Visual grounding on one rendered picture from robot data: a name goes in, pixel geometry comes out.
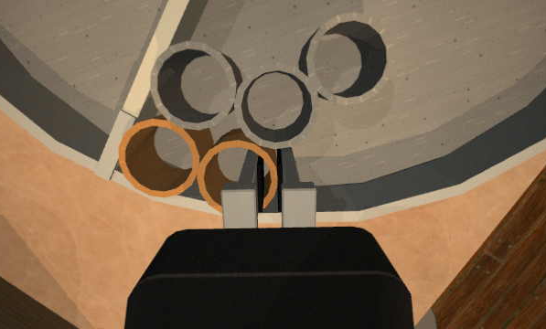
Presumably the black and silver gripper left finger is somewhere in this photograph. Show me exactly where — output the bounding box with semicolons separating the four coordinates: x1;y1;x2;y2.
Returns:
221;149;264;228

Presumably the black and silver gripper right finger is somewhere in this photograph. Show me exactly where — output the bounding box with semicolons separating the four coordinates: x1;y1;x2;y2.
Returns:
277;147;316;228

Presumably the grey round turning table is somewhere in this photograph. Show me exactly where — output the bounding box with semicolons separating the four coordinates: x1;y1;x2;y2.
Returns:
0;0;546;222

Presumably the grey metal bushing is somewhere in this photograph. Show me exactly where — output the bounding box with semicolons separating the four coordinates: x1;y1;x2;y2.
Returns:
150;41;243;130
298;12;394;105
234;63;319;149

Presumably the bronze bushing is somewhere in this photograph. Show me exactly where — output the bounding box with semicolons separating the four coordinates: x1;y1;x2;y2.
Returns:
197;128;277;214
119;114;214;197

